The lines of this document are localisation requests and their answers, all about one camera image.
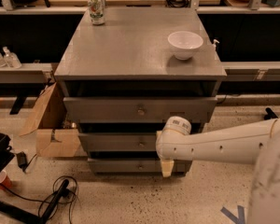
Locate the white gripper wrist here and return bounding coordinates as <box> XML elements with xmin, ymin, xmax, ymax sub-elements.
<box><xmin>156</xmin><ymin>116</ymin><xmax>191</xmax><ymax>177</ymax></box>

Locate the grey drawer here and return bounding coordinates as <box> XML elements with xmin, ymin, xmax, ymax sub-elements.
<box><xmin>63</xmin><ymin>97</ymin><xmax>217</xmax><ymax>123</ymax></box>
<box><xmin>87</xmin><ymin>158</ymin><xmax>194</xmax><ymax>175</ymax></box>
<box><xmin>79</xmin><ymin>133</ymin><xmax>157</xmax><ymax>152</ymax></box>

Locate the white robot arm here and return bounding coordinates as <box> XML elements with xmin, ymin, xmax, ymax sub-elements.
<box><xmin>156</xmin><ymin>117</ymin><xmax>280</xmax><ymax>224</ymax></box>

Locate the grey bottom drawer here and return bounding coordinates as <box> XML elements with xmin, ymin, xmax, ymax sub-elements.
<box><xmin>87</xmin><ymin>158</ymin><xmax>194</xmax><ymax>175</ymax></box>

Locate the grey wooden drawer cabinet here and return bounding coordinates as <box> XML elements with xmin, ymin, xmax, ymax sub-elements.
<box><xmin>53</xmin><ymin>7</ymin><xmax>228</xmax><ymax>176</ymax></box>

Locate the grey top drawer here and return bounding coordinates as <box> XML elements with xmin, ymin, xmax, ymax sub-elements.
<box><xmin>63</xmin><ymin>97</ymin><xmax>217</xmax><ymax>123</ymax></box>

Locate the black leg at right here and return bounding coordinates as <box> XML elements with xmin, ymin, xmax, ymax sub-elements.
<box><xmin>264</xmin><ymin>107</ymin><xmax>277</xmax><ymax>120</ymax></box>

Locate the brown cardboard box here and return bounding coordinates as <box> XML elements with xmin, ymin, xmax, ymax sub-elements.
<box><xmin>20</xmin><ymin>83</ymin><xmax>86</xmax><ymax>158</ymax></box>

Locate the white ceramic bowl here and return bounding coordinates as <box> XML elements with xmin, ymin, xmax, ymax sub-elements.
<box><xmin>167</xmin><ymin>31</ymin><xmax>203</xmax><ymax>61</ymax></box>

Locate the small white pump bottle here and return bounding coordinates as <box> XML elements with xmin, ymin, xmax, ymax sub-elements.
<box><xmin>213</xmin><ymin>39</ymin><xmax>219</xmax><ymax>50</ymax></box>

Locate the black power adapter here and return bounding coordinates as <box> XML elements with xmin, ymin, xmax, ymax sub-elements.
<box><xmin>16</xmin><ymin>152</ymin><xmax>28</xmax><ymax>170</ymax></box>

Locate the black stand base leg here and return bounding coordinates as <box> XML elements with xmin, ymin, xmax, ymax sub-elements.
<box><xmin>0</xmin><ymin>179</ymin><xmax>70</xmax><ymax>224</ymax></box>

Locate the red plastic cup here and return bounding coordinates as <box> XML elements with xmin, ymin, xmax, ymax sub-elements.
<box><xmin>0</xmin><ymin>170</ymin><xmax>12</xmax><ymax>190</ymax></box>

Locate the clear sanitizer bottle right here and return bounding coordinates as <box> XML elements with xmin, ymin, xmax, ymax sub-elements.
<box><xmin>3</xmin><ymin>47</ymin><xmax>21</xmax><ymax>69</ymax></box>

